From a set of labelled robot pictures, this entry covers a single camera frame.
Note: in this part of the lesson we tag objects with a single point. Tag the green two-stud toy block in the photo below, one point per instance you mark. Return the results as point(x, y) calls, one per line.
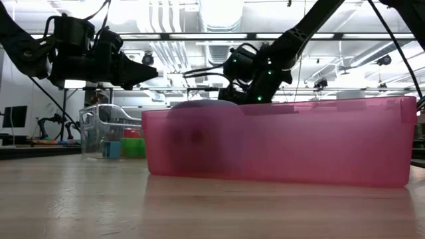
point(133, 147)

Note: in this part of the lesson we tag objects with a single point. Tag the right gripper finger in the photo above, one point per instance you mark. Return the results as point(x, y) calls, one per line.
point(234, 96)

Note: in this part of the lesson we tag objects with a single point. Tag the white cabinet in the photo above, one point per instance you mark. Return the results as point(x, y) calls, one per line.
point(350, 94)

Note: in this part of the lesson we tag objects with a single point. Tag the purple foam die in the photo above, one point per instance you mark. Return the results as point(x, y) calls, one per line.
point(206, 103)

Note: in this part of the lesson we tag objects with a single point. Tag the black background robot arm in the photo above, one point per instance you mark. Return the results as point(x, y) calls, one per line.
point(43, 124)

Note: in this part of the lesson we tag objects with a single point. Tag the small blue toy block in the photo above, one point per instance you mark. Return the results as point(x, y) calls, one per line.
point(111, 150)

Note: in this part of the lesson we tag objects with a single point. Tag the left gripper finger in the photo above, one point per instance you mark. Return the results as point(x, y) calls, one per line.
point(133, 69)
point(130, 85)

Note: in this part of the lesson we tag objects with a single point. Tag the clear plastic bin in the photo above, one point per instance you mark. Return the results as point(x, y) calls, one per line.
point(109, 116)

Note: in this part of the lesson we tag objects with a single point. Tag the pink translucent plastic bin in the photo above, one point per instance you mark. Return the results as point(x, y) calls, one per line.
point(315, 142)

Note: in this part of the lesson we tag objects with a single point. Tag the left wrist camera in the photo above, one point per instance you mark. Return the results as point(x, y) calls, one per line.
point(109, 41)

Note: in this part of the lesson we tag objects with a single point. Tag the black ceiling light bar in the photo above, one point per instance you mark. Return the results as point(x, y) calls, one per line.
point(186, 36)

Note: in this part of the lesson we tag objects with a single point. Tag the black computer monitor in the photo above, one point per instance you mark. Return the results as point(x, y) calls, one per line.
point(15, 116)

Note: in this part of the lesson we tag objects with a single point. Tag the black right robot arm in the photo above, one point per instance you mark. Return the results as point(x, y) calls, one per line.
point(299, 33)

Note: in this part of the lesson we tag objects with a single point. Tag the black hanging spotlight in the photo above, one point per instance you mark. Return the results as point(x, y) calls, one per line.
point(147, 59)

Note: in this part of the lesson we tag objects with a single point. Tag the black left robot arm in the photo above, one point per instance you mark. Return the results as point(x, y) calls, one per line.
point(20, 49)

